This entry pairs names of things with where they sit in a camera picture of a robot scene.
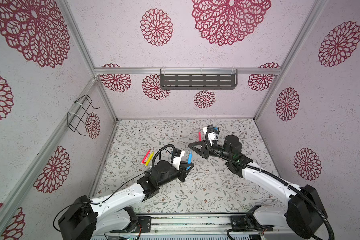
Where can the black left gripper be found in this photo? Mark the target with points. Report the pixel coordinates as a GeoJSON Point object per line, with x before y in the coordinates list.
{"type": "Point", "coordinates": [187, 165]}

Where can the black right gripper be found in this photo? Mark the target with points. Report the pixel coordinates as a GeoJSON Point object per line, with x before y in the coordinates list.
{"type": "Point", "coordinates": [201, 144]}

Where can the yellow highlighter pen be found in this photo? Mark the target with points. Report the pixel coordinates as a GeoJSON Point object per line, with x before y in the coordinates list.
{"type": "Point", "coordinates": [149, 159]}

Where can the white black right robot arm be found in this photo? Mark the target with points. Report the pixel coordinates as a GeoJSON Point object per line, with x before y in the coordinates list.
{"type": "Point", "coordinates": [305, 212]}

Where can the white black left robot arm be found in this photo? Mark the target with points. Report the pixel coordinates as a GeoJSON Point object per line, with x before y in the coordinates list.
{"type": "Point", "coordinates": [87, 217]}

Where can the pink highlighter on table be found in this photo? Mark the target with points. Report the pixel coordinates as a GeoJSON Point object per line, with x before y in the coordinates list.
{"type": "Point", "coordinates": [146, 156]}

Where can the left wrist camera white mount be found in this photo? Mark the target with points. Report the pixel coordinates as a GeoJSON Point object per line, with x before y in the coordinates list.
{"type": "Point", "coordinates": [176, 161]}

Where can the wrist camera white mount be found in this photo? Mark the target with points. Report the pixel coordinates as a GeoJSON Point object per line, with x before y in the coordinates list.
{"type": "Point", "coordinates": [210, 135]}
{"type": "Point", "coordinates": [176, 161]}

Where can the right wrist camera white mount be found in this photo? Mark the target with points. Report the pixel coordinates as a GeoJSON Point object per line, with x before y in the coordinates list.
{"type": "Point", "coordinates": [210, 135]}

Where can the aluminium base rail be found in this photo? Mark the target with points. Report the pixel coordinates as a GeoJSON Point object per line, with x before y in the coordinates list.
{"type": "Point", "coordinates": [197, 227]}

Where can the dark grey wall shelf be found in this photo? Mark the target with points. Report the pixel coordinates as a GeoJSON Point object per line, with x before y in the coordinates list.
{"type": "Point", "coordinates": [198, 81]}

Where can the black wire wall basket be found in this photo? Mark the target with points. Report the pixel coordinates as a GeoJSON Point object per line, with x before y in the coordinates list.
{"type": "Point", "coordinates": [84, 121]}

